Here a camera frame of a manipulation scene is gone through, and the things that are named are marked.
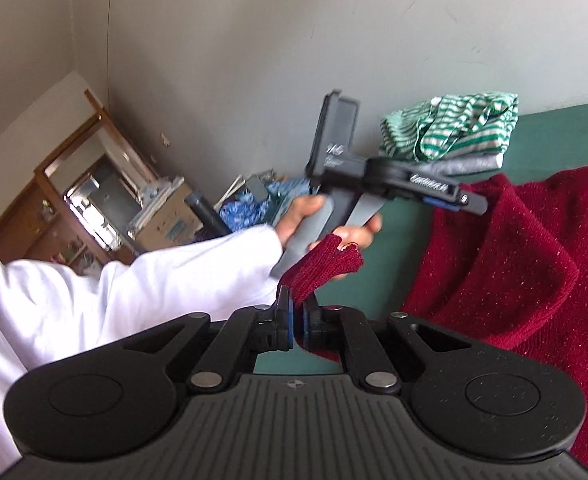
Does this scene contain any green table cloth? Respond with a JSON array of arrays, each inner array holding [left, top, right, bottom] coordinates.
[[253, 100, 588, 377]]

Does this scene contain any dark red knit sweater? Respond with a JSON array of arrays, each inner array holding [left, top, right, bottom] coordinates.
[[278, 165, 588, 477]]

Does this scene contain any black cylinder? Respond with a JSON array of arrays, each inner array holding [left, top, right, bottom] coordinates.
[[183, 190, 233, 239]]

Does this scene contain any person's white shirt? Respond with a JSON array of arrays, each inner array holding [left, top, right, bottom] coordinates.
[[0, 244, 125, 477]]

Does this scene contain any person's left hand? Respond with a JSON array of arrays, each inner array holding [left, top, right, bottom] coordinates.
[[274, 195, 383, 282]]

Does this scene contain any grey folded garment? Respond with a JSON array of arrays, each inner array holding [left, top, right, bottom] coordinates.
[[423, 152, 505, 177]]

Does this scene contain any blue patterned cloth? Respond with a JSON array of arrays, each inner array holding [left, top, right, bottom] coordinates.
[[218, 172, 321, 229]]

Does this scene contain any green striped shirt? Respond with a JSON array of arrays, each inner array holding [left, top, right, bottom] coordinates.
[[378, 90, 520, 164]]

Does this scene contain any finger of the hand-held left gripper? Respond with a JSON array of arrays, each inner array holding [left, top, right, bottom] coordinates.
[[423, 189, 490, 217]]

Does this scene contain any cardboard box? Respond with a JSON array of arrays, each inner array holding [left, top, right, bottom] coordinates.
[[128, 182, 205, 249]]

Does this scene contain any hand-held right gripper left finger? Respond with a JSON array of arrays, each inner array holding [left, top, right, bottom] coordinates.
[[121, 285, 298, 394]]

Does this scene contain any wooden cabinet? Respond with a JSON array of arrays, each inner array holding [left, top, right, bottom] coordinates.
[[0, 89, 163, 272]]

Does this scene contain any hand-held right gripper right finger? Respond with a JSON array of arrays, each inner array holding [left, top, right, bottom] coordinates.
[[298, 292, 475, 394]]

